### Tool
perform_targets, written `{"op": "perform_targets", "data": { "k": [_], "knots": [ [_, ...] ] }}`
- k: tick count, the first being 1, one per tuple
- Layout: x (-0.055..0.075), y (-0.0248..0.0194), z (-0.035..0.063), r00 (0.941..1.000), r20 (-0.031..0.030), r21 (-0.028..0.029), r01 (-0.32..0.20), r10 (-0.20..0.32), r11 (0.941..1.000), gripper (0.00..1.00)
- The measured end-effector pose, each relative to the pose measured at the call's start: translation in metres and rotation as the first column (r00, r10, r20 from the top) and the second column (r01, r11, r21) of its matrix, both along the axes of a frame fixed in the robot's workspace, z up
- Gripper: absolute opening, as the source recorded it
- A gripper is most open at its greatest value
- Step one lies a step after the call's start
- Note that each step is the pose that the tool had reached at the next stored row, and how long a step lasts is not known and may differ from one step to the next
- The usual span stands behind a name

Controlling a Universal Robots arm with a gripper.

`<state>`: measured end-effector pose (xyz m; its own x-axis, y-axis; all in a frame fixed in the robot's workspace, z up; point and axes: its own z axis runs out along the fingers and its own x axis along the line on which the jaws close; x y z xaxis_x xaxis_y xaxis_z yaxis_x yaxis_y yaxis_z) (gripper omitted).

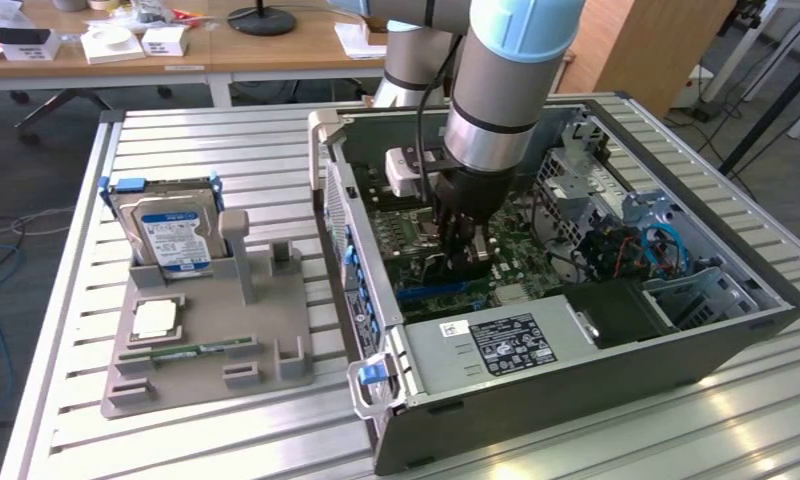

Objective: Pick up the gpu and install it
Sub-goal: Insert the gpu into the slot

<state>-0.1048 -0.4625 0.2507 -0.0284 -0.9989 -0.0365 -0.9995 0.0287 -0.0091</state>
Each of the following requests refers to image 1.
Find wooden desk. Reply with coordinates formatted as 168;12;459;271
0;0;575;109

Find grey parts rack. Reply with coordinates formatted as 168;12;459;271
99;209;316;421

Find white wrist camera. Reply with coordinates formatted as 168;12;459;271
384;146;443;199

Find silver perforated drive cage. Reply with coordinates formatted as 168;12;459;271
532;119;682;231

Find white box with round insert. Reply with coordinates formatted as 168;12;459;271
79;24;143;65

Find white box with black lid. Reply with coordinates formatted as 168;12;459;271
0;27;63;62

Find white desk frame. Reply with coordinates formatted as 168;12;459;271
699;0;800;141

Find white floor cable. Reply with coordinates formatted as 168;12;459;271
0;207;75;237

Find black lamp base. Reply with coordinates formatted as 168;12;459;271
225;0;300;37

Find black tripod pole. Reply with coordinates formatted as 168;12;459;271
719;49;800;176

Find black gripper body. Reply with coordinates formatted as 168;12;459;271
431;167;515;225

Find green RAM stick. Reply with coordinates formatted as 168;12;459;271
120;337;254;360

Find small white labelled box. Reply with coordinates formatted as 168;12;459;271
140;24;189;57

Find silver disk bay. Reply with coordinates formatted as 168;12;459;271
642;267;766;334

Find grey power supply unit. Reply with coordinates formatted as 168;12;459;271
399;293;602;396

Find blue case release latch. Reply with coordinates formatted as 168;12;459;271
359;355;394;387

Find dark camera cable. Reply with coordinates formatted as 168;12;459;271
416;47;459;201

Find wooden cabinet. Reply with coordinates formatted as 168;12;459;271
559;0;739;109

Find silver CPU chip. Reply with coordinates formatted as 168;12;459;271
129;301;180;341

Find hard disk with blue carrier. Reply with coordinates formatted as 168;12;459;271
96;175;227;279

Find blue expansion slot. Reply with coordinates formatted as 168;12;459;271
396;279;472;301

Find blue data wire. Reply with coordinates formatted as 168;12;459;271
642;223;694;281

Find green motherboard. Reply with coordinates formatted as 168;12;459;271
366;184;568;324

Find red orange wires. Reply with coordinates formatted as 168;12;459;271
606;232;642;281

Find open dark grey PC case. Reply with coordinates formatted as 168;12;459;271
308;97;800;476

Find loose papers pile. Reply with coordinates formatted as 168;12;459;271
0;0;39;30

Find white paper stack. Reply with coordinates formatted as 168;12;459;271
336;22;390;60

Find CPU socket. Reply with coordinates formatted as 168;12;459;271
406;207;442;241

